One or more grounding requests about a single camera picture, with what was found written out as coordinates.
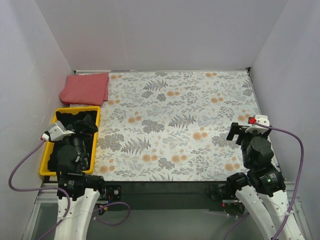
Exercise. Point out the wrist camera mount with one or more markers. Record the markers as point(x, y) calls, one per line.
point(259, 123)
point(56, 132)

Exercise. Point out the black t shirt in bin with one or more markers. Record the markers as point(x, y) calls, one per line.
point(65, 117)

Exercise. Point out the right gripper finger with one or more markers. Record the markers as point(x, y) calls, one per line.
point(232, 134)
point(237, 128)

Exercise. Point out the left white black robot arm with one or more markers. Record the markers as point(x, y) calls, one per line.
point(80, 190)

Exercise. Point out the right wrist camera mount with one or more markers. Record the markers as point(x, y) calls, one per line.
point(259, 123)

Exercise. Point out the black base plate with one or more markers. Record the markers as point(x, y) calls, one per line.
point(168, 195)

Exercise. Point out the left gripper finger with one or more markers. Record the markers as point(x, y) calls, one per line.
point(85, 134)
point(86, 125)

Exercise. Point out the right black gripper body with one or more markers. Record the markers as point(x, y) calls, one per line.
point(240, 131)

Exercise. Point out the salmon pink t shirt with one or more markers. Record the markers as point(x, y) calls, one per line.
point(90, 89)

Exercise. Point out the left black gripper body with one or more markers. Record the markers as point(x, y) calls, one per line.
point(81, 128)

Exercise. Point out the yellow plastic bin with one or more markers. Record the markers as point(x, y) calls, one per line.
point(49, 146)

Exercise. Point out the floral patterned table mat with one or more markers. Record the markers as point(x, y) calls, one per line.
point(172, 126)

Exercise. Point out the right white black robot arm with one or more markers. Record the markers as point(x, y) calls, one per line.
point(262, 190)

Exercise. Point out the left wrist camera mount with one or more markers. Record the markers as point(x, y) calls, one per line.
point(56, 132)

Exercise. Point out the aluminium frame rail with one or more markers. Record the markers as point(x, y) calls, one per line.
point(43, 214)

